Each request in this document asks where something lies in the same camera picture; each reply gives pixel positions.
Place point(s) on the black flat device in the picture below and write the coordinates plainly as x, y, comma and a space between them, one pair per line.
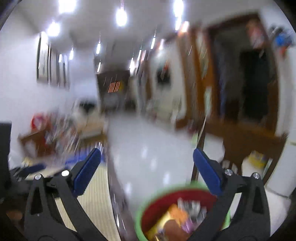
4, 150

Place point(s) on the person's left hand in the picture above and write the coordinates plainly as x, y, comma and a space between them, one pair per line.
14, 215

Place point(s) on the wall mounted television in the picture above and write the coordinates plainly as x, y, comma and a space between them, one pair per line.
163, 76

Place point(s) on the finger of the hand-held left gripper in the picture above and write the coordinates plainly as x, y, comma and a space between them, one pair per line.
31, 169

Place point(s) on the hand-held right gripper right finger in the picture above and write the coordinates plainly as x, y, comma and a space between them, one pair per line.
207, 171

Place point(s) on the blue wall hanging bag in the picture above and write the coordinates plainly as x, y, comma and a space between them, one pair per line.
281, 39

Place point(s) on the colourful toys on chair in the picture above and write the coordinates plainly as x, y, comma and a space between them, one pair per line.
256, 158

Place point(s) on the framed wall picture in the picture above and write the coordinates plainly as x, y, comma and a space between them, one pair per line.
53, 67
42, 60
61, 70
67, 74

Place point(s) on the dark clothes pile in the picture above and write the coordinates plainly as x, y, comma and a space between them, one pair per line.
86, 105

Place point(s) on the red bag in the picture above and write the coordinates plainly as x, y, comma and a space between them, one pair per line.
38, 121

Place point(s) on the white rack with books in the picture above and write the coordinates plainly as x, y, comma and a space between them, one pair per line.
62, 132

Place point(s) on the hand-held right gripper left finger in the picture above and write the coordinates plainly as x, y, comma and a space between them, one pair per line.
86, 172

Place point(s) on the red paper lantern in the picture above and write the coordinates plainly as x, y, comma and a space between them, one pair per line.
254, 32

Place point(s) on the wooden sofa with cushions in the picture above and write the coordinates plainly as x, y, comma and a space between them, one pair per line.
92, 129

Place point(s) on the green bin with red liner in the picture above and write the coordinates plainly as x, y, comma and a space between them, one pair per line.
157, 208

